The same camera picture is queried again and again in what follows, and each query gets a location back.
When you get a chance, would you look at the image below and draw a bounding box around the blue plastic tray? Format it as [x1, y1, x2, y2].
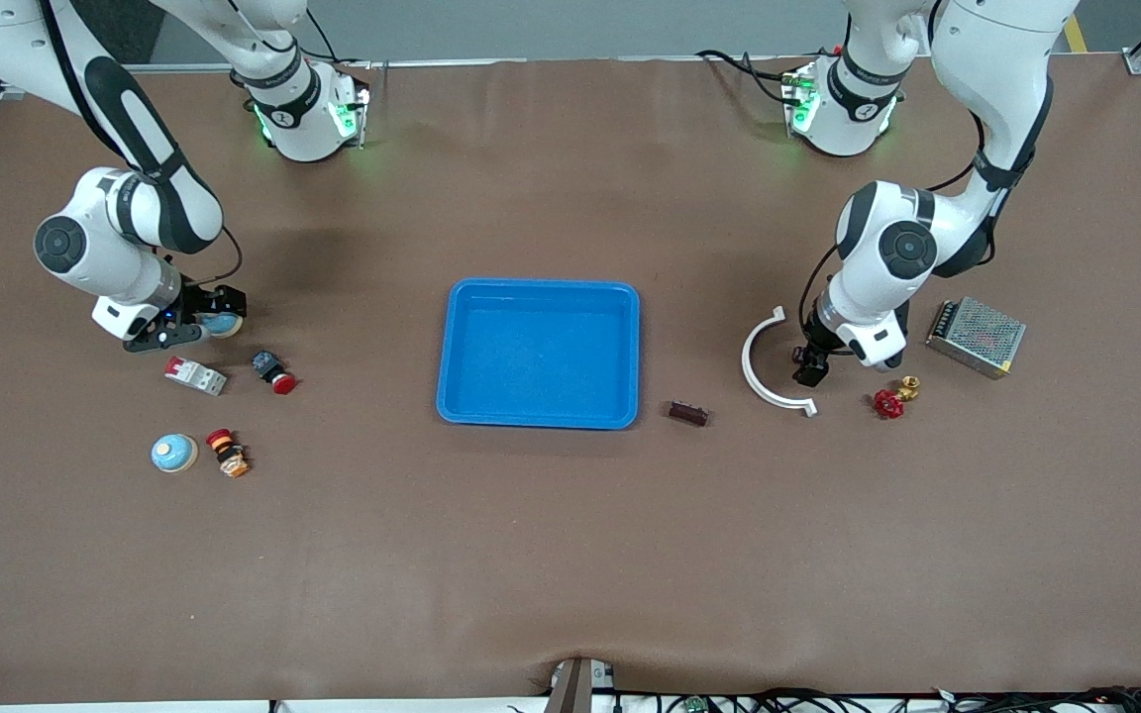
[435, 278, 642, 431]

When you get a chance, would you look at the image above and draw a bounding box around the white red circuit breaker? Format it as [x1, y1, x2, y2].
[163, 356, 228, 397]

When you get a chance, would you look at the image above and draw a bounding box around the white half-round pipe clamp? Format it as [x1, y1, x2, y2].
[741, 306, 818, 418]

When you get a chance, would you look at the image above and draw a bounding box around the brass valve red handwheel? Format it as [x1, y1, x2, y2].
[874, 375, 922, 420]

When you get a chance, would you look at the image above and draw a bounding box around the red emergency stop button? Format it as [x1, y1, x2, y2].
[251, 350, 298, 396]

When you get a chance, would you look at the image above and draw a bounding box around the orange emergency stop button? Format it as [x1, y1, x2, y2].
[205, 428, 252, 479]

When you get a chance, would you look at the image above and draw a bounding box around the metal mesh power supply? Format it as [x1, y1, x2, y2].
[925, 296, 1028, 380]

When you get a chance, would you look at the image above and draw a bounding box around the metal arm base connector bracket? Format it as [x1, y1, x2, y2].
[331, 61, 373, 152]
[781, 61, 821, 135]

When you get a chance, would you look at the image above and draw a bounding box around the black right arm base cable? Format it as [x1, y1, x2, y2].
[303, 5, 378, 70]

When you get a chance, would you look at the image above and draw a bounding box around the black arm base cable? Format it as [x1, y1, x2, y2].
[303, 5, 378, 70]
[694, 48, 804, 105]

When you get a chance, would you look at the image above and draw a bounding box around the black left arm base cable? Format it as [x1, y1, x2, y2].
[694, 48, 804, 105]

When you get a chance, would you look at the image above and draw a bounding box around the black floor cable run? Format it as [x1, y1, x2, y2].
[615, 690, 928, 713]

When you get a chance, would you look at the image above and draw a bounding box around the grey metal camera post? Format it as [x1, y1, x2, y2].
[546, 658, 616, 713]

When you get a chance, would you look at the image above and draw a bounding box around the black floor cable tangle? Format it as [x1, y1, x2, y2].
[927, 685, 1141, 713]

